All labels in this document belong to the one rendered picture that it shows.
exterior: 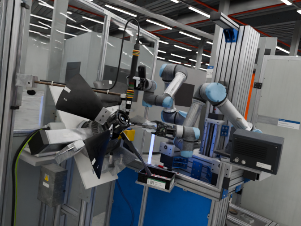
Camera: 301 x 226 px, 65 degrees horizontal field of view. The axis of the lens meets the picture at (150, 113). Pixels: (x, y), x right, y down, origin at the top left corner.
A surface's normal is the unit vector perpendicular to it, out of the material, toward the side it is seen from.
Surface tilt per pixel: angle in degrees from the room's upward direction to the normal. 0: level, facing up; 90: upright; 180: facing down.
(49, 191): 90
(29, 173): 90
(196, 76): 90
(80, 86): 74
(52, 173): 90
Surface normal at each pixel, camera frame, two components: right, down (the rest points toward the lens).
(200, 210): -0.55, -0.01
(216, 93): 0.15, 0.03
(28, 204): 0.83, 0.17
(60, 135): 0.73, -0.50
